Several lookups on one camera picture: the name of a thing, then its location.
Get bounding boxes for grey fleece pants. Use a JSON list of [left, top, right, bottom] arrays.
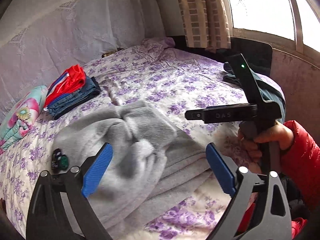
[[52, 101, 210, 239]]

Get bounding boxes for person's right hand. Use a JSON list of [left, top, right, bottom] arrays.
[[238, 122, 294, 163]]

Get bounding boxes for dark teal clothes pile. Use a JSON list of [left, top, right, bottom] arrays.
[[223, 62, 286, 124]]

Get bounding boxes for dark navy folded pants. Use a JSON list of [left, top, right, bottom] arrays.
[[53, 76, 102, 120]]

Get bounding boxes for colourful floral folded blanket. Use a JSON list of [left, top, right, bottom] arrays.
[[1, 86, 48, 154]]

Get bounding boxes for red folded garment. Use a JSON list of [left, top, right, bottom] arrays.
[[44, 64, 86, 107]]

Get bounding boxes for purple floral bed sheet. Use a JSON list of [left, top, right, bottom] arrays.
[[1, 39, 254, 235]]

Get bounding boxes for beige checked curtain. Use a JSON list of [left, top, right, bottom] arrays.
[[178, 0, 231, 52]]

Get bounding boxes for white lace headboard cover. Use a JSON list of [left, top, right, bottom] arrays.
[[1, 0, 165, 118]]

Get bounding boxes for window with white frame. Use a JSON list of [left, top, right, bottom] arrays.
[[223, 0, 319, 66]]

